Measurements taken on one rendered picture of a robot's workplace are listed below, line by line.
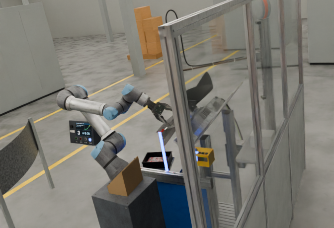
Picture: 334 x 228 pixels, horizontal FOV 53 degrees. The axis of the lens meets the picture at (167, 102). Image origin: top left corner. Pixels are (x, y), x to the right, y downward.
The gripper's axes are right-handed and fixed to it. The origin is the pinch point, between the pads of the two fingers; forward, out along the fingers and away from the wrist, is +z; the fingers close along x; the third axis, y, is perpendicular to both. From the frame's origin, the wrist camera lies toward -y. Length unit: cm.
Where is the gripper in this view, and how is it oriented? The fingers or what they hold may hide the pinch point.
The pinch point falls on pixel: (172, 118)
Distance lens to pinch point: 208.7
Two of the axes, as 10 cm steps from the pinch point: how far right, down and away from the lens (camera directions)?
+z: 8.4, 5.2, 1.4
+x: 5.2, -8.5, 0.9
